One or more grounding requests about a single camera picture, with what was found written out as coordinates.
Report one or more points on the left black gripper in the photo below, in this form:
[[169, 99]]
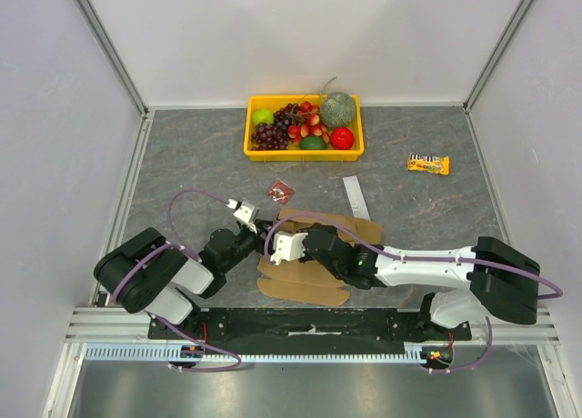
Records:
[[261, 226]]

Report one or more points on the brown cardboard box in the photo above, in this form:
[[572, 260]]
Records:
[[310, 282]]

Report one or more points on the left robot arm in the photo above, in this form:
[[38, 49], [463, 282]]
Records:
[[147, 274]]

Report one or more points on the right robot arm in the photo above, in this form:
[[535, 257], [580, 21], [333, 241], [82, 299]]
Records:
[[490, 278]]

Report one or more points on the silver toothpaste box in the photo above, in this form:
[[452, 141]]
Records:
[[355, 198]]

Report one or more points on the red sachet packet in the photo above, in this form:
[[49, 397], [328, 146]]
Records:
[[280, 192]]

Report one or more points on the dark purple grape bunch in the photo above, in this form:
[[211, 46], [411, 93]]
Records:
[[269, 137]]

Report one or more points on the green avocado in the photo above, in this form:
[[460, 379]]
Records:
[[313, 142]]

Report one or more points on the green apple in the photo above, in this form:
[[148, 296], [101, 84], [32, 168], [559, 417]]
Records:
[[262, 116]]

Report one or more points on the upper purple grape bunch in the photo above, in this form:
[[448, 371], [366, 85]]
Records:
[[287, 115]]

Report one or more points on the red grape bunch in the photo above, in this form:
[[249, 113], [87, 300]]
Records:
[[310, 124]]

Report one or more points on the yellow plastic bin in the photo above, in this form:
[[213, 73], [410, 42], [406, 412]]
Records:
[[294, 153]]

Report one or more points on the red apple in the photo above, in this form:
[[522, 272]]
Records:
[[342, 138]]

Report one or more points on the netted green melon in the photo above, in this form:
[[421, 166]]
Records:
[[338, 110]]

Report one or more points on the yellow candy bag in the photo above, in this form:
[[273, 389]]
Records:
[[428, 163]]

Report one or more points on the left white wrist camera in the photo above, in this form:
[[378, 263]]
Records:
[[244, 212]]

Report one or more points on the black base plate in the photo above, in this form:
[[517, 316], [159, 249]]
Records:
[[223, 324]]

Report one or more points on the slotted cable duct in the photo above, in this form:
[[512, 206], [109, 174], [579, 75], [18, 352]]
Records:
[[189, 353]]

